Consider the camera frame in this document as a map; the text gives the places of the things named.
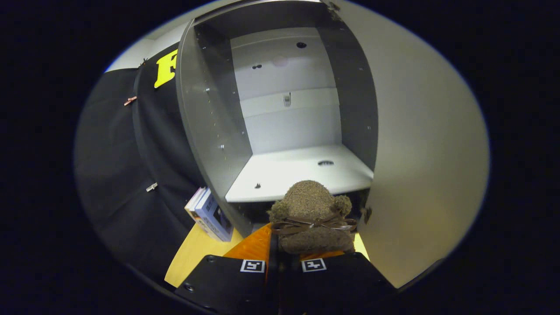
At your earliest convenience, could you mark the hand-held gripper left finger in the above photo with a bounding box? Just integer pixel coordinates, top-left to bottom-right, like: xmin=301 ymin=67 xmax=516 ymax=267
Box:
xmin=175 ymin=223 xmax=274 ymax=315

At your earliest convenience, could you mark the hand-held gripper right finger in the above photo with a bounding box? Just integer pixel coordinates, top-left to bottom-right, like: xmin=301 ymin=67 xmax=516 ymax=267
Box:
xmin=280 ymin=250 xmax=399 ymax=315

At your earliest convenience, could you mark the brown fuzzy shoe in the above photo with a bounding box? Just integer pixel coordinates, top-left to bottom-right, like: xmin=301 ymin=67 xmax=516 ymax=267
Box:
xmin=268 ymin=180 xmax=357 ymax=255

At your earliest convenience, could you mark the dark grey shoe cabinet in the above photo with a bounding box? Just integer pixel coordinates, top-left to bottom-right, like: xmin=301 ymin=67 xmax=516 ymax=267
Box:
xmin=175 ymin=0 xmax=379 ymax=237

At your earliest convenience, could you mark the blue cover book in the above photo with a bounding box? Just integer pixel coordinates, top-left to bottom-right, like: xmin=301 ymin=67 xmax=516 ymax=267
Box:
xmin=195 ymin=190 xmax=234 ymax=242

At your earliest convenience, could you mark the white spine book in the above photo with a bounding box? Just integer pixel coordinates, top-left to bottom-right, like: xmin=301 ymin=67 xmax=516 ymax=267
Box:
xmin=185 ymin=187 xmax=208 ymax=228

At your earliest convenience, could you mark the black backdrop cloth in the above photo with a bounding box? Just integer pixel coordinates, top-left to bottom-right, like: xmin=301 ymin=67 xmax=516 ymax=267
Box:
xmin=74 ymin=44 xmax=206 ymax=285

